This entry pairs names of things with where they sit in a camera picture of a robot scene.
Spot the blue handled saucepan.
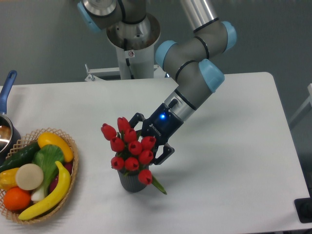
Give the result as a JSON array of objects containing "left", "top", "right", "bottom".
[{"left": 0, "top": 70, "right": 21, "bottom": 165}]

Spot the yellow bell pepper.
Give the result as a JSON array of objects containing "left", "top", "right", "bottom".
[{"left": 0, "top": 168, "right": 19, "bottom": 191}]

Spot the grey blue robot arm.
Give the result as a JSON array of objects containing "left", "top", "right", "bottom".
[{"left": 77, "top": 0, "right": 237, "bottom": 165}]

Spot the black device at table edge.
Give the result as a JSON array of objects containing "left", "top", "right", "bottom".
[{"left": 294, "top": 197, "right": 312, "bottom": 223}]

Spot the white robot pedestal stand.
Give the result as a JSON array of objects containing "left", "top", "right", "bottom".
[{"left": 85, "top": 45, "right": 169, "bottom": 81}]

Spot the yellow banana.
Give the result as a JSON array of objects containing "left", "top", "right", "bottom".
[{"left": 18, "top": 161, "right": 71, "bottom": 221}]

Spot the green bok choy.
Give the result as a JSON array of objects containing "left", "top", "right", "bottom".
[{"left": 31, "top": 144, "right": 64, "bottom": 203}]

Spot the dark red vegetable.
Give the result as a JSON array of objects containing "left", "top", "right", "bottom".
[{"left": 49, "top": 162, "right": 73, "bottom": 194}]

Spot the red tulip bouquet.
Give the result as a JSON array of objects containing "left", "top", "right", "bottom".
[{"left": 101, "top": 117, "right": 167, "bottom": 194}]

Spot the white furniture frame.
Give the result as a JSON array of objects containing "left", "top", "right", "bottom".
[{"left": 289, "top": 83, "right": 312, "bottom": 129}]

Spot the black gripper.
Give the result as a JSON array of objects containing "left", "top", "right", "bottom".
[{"left": 129, "top": 103, "right": 184, "bottom": 165}]

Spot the orange fruit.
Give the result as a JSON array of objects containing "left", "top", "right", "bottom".
[{"left": 3, "top": 187, "right": 31, "bottom": 211}]

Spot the dark grey ribbed vase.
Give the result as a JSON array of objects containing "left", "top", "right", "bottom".
[{"left": 117, "top": 169, "right": 147, "bottom": 193}]

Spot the green cucumber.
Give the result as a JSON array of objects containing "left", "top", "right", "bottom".
[{"left": 0, "top": 141, "right": 40, "bottom": 172}]

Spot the yellow squash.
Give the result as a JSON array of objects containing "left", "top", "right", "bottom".
[{"left": 37, "top": 132, "right": 74, "bottom": 162}]

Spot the woven wicker basket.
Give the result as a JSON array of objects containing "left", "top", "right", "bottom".
[{"left": 0, "top": 128, "right": 78, "bottom": 225}]

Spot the beige round disc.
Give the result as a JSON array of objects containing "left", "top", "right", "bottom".
[{"left": 15, "top": 163, "right": 43, "bottom": 191}]

